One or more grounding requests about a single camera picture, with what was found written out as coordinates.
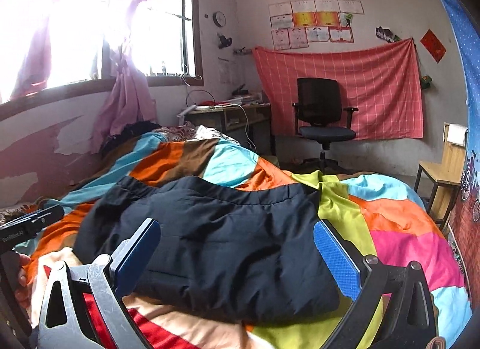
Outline colourful patchwork quilt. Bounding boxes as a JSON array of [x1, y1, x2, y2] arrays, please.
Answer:
[[26, 132, 472, 348]]

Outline round wall clock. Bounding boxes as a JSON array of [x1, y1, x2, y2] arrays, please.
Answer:
[[212, 11, 227, 28]]

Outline pink curtain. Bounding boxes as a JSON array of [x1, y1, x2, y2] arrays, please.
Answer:
[[10, 0, 156, 153]]

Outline dark navy padded jacket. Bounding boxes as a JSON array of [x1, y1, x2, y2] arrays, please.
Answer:
[[73, 177, 340, 324]]

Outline wooden chair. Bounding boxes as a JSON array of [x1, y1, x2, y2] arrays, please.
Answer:
[[413, 123, 468, 230]]

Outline black office chair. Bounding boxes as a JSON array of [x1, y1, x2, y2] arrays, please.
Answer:
[[292, 77, 359, 174]]

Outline left hand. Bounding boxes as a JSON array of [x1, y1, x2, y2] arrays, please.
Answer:
[[15, 254, 32, 310]]

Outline red paper wall square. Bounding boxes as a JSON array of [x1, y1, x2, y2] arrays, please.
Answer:
[[421, 29, 447, 63]]

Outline red checked wall cloth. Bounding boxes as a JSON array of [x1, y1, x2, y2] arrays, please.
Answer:
[[253, 39, 424, 140]]

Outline floral white red pillow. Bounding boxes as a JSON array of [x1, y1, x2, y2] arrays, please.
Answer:
[[147, 122, 240, 146]]

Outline window with brown frame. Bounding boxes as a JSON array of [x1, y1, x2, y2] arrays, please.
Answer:
[[1, 0, 184, 103]]

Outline blue starry wall hanging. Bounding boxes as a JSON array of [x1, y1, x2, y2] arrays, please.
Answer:
[[432, 0, 480, 286]]

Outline wall certificates cluster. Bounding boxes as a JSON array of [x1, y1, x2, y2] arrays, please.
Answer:
[[268, 0, 365, 50]]

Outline wooden desk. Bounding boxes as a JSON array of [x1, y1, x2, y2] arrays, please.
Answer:
[[185, 103, 276, 155]]

